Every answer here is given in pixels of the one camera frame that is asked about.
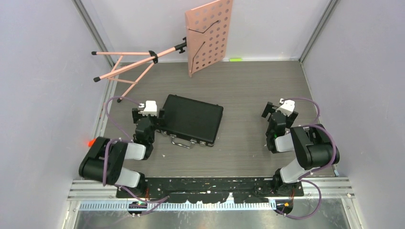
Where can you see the pink music stand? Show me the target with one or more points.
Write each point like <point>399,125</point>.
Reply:
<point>205,42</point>

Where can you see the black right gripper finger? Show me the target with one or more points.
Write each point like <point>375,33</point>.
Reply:
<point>290,119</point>
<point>269,109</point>

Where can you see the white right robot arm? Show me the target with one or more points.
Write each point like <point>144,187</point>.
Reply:
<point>313,145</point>

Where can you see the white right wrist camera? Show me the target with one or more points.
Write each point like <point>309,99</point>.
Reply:
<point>286,107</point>

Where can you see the black poker set case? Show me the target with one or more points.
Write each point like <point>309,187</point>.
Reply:
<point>191,120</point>

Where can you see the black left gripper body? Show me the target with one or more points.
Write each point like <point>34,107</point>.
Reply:
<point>151,140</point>

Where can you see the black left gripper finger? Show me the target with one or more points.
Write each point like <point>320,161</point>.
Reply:
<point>136,115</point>
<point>160,119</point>

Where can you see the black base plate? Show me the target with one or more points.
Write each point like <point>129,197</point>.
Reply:
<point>209,190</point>

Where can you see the orange clip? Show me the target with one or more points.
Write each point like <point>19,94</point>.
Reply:
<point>91,142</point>

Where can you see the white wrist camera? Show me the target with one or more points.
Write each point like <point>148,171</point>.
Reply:
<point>148,108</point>
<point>286,107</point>

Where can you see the green tape piece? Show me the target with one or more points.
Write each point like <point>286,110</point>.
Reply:
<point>235,59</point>

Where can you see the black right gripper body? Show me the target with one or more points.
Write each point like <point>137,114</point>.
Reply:
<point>268,133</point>

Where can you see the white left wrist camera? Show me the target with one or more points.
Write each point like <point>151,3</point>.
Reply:
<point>148,108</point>

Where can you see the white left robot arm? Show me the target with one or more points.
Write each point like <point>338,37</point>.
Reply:
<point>104,160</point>

